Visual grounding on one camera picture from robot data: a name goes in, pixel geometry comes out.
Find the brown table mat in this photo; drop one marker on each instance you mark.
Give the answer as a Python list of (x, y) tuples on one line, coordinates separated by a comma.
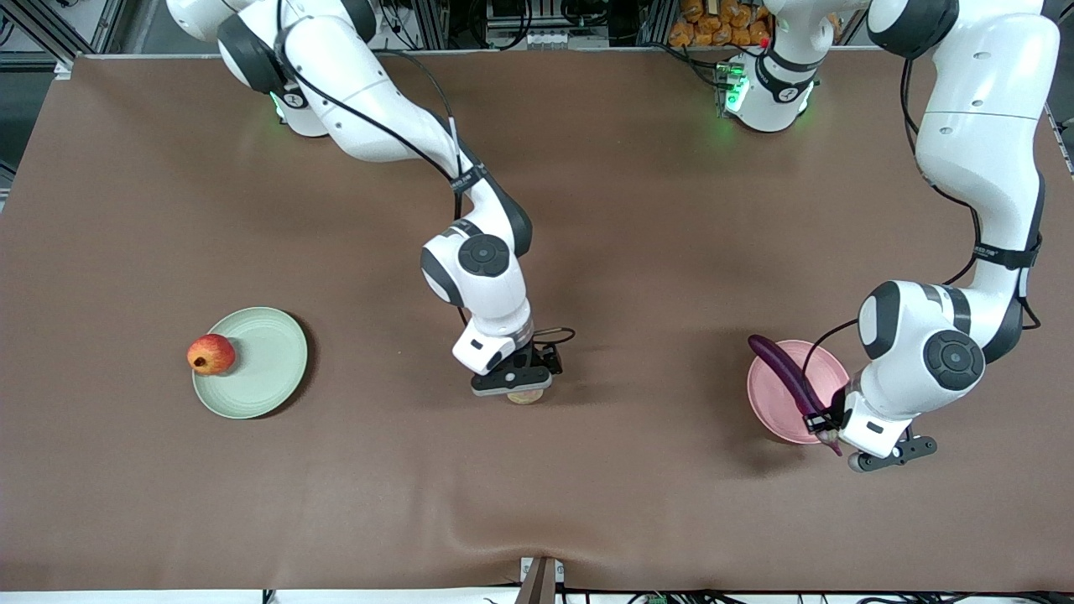
[(537, 503)]

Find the red pomegranate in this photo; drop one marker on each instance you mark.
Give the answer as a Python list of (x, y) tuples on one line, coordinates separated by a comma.
[(211, 352)]

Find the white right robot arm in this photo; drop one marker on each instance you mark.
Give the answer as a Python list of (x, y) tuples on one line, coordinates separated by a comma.
[(369, 101)]

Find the pile of orange items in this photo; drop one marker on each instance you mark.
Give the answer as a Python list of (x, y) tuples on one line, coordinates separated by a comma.
[(713, 21)]

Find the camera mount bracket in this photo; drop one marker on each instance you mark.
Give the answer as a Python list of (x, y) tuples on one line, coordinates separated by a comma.
[(537, 587)]

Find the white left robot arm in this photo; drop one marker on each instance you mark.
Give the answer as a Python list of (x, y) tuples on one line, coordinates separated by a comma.
[(982, 126)]

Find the gray equipment box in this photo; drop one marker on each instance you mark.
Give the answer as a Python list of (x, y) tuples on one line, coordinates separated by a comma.
[(545, 25)]

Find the purple eggplant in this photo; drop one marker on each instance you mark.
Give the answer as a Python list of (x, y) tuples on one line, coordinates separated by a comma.
[(784, 369)]

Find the pink round plate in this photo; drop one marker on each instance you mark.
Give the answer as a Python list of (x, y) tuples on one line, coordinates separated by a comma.
[(772, 403)]

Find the pale green round plate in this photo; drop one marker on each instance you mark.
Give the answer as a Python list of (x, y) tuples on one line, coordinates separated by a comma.
[(268, 369)]

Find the aluminium frame post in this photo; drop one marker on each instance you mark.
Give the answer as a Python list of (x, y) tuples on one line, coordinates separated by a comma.
[(38, 25)]

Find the yellow-pink peach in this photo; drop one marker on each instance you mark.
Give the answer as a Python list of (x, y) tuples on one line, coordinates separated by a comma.
[(527, 398)]

